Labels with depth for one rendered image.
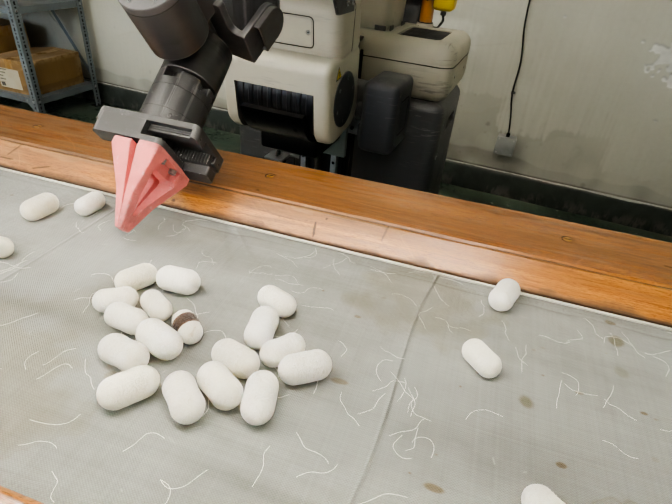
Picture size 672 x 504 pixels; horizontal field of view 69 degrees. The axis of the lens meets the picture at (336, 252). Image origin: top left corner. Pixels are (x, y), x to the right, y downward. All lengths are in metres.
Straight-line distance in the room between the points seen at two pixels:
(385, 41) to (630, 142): 1.44
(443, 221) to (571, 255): 0.12
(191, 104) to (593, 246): 0.40
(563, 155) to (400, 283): 1.98
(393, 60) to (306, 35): 0.28
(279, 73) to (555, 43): 1.52
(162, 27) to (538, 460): 0.42
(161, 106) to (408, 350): 0.30
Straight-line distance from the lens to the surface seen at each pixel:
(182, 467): 0.31
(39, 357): 0.40
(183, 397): 0.32
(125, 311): 0.39
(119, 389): 0.33
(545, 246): 0.50
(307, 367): 0.33
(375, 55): 1.17
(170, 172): 0.48
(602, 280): 0.49
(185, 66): 0.50
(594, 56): 2.28
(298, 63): 0.92
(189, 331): 0.36
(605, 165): 2.40
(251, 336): 0.35
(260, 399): 0.31
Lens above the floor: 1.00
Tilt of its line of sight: 34 degrees down
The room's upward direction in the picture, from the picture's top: 5 degrees clockwise
